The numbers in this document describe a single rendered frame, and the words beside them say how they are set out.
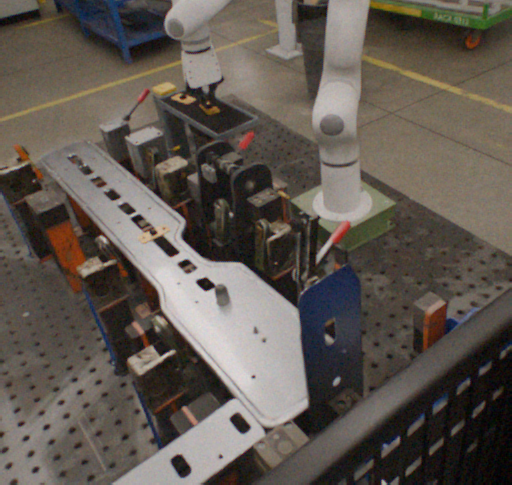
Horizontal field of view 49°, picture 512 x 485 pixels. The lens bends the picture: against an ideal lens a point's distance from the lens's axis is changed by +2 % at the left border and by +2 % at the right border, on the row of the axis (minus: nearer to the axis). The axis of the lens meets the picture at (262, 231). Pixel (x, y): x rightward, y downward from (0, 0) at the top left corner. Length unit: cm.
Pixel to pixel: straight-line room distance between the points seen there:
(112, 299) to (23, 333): 47
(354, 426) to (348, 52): 126
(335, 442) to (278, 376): 74
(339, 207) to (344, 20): 58
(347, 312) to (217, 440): 34
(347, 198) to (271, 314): 66
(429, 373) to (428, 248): 144
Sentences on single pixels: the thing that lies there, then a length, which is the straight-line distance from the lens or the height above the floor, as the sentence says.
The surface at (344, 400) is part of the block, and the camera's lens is 96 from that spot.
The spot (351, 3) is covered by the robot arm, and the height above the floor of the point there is 144.
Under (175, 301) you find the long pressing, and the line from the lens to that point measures 129.
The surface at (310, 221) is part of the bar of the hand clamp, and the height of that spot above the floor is 121.
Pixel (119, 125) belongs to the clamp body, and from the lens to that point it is 199.
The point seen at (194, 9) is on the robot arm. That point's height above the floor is 147.
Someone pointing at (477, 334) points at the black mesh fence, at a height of 155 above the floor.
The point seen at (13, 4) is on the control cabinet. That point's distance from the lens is 819.
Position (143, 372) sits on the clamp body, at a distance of 111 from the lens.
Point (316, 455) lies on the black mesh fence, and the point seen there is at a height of 155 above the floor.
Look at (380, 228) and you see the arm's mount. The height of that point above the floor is 73.
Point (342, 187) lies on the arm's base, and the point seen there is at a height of 91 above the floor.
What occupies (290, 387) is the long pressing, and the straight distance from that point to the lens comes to 108.
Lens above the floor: 186
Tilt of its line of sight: 37 degrees down
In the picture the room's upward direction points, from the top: 9 degrees counter-clockwise
